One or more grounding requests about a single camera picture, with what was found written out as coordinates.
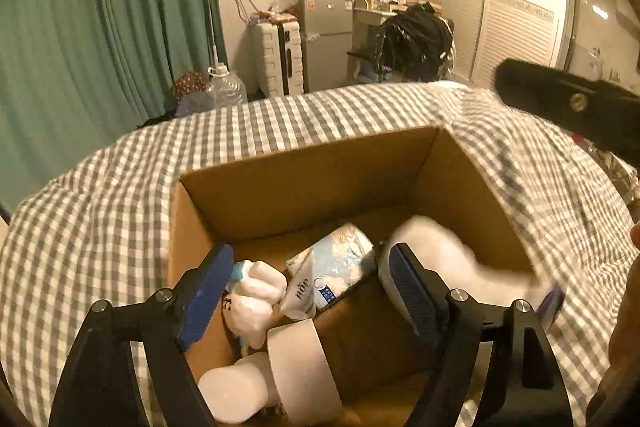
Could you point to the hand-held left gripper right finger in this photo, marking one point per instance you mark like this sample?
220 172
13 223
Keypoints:
412 292

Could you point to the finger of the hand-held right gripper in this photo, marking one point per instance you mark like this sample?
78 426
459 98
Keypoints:
560 97

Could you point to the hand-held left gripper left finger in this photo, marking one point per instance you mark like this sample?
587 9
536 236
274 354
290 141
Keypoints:
205 302

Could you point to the white and blue figurine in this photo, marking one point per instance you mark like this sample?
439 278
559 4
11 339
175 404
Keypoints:
255 292

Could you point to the light blue snack packet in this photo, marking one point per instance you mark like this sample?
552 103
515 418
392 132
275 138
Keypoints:
330 267

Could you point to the white plastic bottle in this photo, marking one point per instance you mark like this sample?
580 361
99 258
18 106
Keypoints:
230 392

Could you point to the white cylindrical cup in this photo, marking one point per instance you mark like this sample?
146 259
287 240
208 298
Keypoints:
300 367

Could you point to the brown cardboard box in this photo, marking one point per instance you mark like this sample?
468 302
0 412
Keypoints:
310 182

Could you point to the white louvered wardrobe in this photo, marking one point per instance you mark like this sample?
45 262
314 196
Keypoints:
520 7

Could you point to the grey checkered blanket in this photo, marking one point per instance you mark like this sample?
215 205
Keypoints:
100 217

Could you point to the black jacket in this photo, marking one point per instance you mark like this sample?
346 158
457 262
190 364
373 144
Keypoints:
415 39

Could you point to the white dressing table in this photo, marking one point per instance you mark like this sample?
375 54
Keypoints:
370 14

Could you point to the clear water jug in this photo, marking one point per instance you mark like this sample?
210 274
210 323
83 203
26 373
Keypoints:
227 89

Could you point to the brown patterned bag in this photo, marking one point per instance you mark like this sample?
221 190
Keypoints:
190 84

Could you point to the silver small fridge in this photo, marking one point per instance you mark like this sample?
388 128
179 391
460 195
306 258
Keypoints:
325 42

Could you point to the white suitcase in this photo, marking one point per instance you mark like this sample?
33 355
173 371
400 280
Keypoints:
272 57

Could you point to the green curtain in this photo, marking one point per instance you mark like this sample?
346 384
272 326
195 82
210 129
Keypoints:
50 47
160 7

